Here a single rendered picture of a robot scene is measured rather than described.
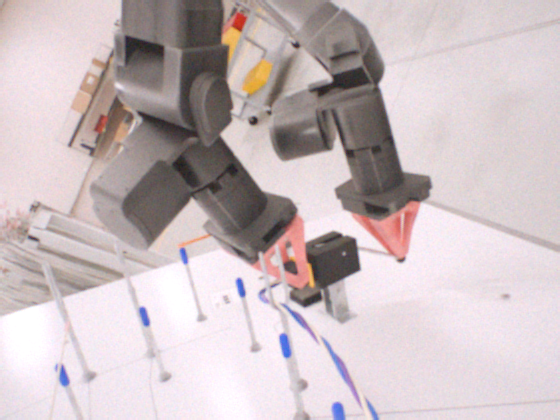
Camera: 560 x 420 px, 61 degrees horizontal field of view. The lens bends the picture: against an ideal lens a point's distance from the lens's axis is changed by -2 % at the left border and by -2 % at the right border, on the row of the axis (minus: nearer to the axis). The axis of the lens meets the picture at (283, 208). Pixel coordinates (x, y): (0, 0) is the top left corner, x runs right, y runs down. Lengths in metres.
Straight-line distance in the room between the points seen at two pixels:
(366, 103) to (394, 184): 0.10
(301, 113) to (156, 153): 0.20
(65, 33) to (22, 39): 0.65
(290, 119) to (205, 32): 0.19
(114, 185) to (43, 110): 8.32
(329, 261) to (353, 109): 0.16
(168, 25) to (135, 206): 0.14
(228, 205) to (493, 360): 0.28
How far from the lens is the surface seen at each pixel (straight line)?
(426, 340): 0.51
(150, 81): 0.38
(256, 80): 4.70
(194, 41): 0.36
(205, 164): 0.42
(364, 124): 0.51
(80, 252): 1.23
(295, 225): 0.46
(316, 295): 0.60
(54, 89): 8.71
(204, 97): 0.36
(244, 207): 0.44
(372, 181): 0.53
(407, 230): 0.59
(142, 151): 0.40
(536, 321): 0.54
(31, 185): 8.72
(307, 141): 0.53
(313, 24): 0.58
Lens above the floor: 1.41
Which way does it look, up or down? 24 degrees down
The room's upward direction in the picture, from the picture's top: 65 degrees counter-clockwise
